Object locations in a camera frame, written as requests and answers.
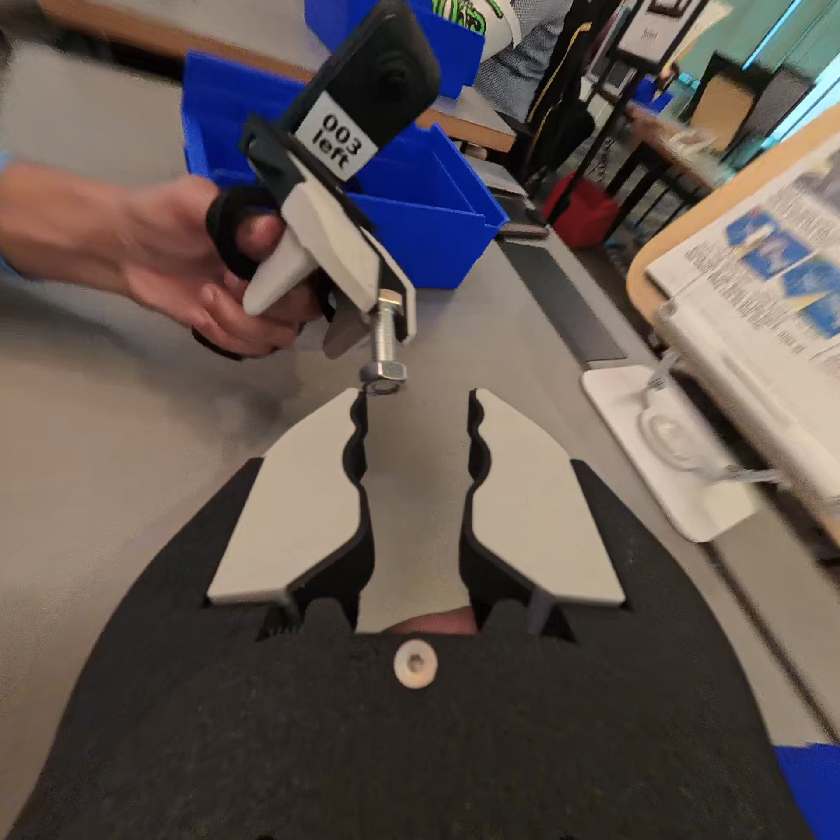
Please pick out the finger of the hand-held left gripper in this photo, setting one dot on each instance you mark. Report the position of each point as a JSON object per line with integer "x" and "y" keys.
{"x": 328, "y": 229}
{"x": 405, "y": 302}

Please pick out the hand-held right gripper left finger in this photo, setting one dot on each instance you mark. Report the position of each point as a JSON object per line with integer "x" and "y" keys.
{"x": 289, "y": 525}

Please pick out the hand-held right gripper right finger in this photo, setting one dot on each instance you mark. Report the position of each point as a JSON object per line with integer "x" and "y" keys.
{"x": 544, "y": 525}

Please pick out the steel hex bolt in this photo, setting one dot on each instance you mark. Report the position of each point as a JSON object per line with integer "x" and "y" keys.
{"x": 384, "y": 334}

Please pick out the blue plastic bin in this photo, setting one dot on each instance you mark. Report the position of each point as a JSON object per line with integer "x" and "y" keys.
{"x": 426, "y": 243}
{"x": 446, "y": 59}

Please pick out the person's left hand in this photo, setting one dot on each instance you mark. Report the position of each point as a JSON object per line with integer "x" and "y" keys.
{"x": 177, "y": 262}

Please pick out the white rectangular board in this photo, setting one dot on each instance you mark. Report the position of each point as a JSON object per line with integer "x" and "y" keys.
{"x": 630, "y": 420}

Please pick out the clear safety glasses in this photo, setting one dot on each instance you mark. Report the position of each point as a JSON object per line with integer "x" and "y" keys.
{"x": 663, "y": 433}

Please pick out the dark grey flat panel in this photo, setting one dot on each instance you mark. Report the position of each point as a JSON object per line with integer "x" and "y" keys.
{"x": 564, "y": 295}

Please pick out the wood-edged table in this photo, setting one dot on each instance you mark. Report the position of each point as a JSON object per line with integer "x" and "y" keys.
{"x": 197, "y": 46}

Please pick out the black jacket yellow stripes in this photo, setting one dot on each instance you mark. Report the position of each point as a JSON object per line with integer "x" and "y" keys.
{"x": 571, "y": 118}

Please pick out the red bag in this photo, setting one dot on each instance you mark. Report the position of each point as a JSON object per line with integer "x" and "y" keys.
{"x": 584, "y": 213}

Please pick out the instruction sheet on stand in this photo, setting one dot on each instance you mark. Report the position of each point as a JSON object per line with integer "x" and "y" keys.
{"x": 676, "y": 243}

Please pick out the framed code sign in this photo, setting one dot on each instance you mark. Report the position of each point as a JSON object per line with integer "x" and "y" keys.
{"x": 663, "y": 33}

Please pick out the instruction sheet on board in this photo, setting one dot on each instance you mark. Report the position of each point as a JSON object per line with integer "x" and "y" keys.
{"x": 754, "y": 275}

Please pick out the blue plastic object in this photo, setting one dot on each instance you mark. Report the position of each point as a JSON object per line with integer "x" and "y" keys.
{"x": 814, "y": 794}

